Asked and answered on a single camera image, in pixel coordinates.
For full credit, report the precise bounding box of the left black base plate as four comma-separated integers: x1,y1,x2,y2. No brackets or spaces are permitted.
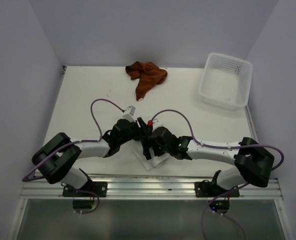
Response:
62,181,108,198

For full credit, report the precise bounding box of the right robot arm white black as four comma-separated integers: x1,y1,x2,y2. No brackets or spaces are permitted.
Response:
141,126,275,197

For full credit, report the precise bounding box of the brown towel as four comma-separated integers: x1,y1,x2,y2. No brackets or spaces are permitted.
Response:
125,61,168,101

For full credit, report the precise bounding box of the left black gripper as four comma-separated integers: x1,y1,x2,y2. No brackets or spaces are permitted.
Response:
119,117,153,145

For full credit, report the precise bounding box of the aluminium mounting rail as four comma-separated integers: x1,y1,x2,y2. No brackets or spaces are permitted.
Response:
19,174,283,200

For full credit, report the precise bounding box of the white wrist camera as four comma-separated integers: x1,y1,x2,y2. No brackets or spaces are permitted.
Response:
147,119,163,129
122,106,136,122

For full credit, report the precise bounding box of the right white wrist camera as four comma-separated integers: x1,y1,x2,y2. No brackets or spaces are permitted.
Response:
147,119,163,129

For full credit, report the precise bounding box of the white towel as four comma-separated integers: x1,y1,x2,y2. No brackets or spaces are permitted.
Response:
127,140,170,171

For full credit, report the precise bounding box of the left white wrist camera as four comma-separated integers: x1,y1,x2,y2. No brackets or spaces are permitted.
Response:
122,106,136,122

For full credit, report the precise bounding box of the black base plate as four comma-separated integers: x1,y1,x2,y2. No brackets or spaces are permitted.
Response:
194,180,240,198
62,181,108,198

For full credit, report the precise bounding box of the white plastic basket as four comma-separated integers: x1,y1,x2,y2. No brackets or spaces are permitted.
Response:
198,52,253,111

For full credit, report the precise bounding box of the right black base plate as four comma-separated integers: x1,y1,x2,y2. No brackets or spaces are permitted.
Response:
194,180,240,198

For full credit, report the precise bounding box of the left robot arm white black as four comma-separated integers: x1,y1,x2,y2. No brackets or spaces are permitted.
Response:
32,117,153,197

